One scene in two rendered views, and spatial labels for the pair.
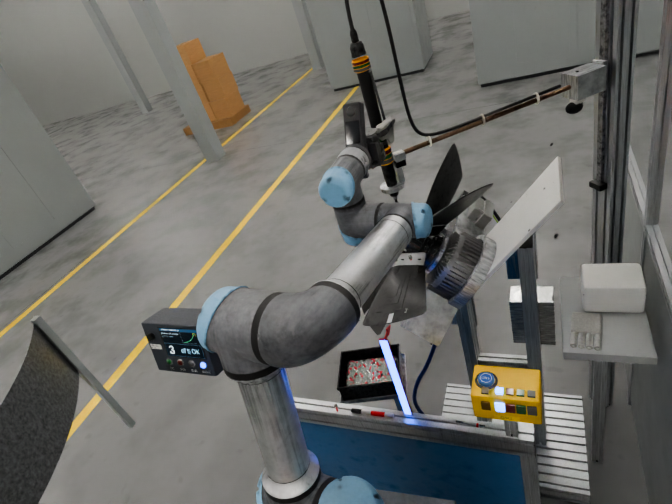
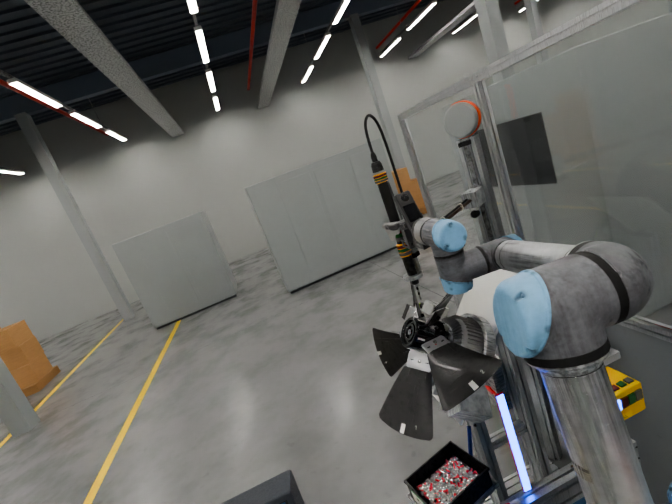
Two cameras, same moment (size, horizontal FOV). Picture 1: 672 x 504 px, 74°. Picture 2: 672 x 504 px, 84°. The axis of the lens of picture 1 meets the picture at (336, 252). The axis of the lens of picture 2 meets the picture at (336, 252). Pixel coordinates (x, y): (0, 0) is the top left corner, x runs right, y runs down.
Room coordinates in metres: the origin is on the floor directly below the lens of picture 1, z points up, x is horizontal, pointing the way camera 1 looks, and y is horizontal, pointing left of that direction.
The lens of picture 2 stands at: (0.39, 0.71, 1.89)
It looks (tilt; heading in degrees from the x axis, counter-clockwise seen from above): 13 degrees down; 320
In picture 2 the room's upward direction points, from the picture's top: 21 degrees counter-clockwise
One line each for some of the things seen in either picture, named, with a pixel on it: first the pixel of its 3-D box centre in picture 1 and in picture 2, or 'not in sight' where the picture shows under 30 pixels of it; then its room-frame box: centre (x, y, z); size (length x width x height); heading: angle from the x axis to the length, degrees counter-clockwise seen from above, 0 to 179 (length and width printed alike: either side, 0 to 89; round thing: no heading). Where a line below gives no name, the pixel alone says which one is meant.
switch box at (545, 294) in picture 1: (532, 315); (504, 380); (1.17, -0.62, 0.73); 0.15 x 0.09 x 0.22; 59
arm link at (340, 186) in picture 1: (341, 182); (443, 235); (0.90, -0.06, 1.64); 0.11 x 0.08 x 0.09; 149
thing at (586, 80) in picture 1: (585, 80); (474, 197); (1.20, -0.84, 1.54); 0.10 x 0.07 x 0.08; 94
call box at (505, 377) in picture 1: (507, 395); (604, 400); (0.69, -0.28, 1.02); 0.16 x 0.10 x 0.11; 59
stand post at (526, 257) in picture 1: (534, 361); (526, 420); (1.10, -0.58, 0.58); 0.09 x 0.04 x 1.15; 149
